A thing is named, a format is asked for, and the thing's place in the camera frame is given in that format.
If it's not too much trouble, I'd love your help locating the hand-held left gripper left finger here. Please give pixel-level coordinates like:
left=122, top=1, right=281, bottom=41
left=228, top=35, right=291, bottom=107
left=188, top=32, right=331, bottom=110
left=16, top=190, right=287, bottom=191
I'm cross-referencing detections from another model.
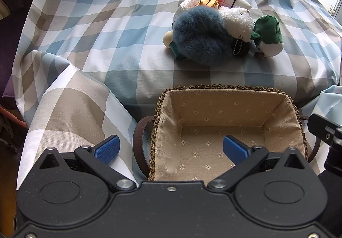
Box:
left=40, top=135, right=137, bottom=192

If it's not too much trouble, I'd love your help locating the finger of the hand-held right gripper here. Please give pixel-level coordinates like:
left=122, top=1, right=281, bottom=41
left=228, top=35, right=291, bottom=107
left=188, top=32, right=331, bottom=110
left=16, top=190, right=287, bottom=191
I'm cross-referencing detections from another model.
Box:
left=307, top=113, right=342, bottom=144

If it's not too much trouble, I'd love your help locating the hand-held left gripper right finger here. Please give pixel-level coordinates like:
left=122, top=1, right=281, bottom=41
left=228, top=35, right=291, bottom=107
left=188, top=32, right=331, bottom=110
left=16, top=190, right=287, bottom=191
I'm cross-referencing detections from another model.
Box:
left=208, top=136, right=309, bottom=192

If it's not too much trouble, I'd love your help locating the woven basket with fabric liner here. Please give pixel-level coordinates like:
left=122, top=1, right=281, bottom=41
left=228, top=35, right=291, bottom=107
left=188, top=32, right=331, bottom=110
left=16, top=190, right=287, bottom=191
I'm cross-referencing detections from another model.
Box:
left=133, top=84, right=321, bottom=181

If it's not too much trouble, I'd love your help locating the green hat penguin plush toy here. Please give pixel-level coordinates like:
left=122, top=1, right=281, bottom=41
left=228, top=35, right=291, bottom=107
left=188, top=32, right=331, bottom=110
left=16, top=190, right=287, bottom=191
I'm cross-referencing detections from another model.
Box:
left=250, top=15, right=284, bottom=60

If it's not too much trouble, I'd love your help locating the blue fluffy plush toy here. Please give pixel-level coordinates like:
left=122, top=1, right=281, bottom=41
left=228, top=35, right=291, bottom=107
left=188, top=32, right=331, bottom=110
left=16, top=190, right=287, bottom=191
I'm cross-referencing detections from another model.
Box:
left=172, top=6, right=236, bottom=64

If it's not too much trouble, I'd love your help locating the beige teal mushroom toy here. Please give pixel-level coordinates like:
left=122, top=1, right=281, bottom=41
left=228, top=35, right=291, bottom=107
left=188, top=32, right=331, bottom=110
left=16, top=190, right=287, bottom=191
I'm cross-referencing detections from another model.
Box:
left=164, top=30, right=186, bottom=61

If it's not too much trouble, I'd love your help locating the white sheep plush toy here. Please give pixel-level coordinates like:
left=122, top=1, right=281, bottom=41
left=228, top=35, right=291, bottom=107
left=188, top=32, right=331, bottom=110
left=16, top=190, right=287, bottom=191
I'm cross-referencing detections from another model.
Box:
left=220, top=6, right=254, bottom=56

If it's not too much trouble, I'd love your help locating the orange drawstring pouch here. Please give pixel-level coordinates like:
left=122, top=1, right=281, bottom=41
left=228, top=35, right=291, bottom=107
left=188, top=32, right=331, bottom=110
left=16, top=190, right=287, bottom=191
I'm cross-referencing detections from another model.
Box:
left=198, top=0, right=220, bottom=10

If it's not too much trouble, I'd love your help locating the white plastic packet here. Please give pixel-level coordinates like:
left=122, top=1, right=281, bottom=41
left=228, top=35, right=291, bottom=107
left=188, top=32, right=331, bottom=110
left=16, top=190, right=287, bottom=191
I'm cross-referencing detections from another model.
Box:
left=178, top=0, right=201, bottom=14

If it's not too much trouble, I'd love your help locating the blue beige checked tablecloth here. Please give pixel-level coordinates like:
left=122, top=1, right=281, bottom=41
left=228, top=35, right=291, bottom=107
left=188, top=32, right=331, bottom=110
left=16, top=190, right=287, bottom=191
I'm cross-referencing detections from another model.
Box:
left=3, top=0, right=342, bottom=191

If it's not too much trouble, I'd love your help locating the dark purple furniture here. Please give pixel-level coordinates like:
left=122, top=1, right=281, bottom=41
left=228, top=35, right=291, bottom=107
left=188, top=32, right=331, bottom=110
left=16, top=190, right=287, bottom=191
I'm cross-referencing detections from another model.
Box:
left=0, top=0, right=47, bottom=100

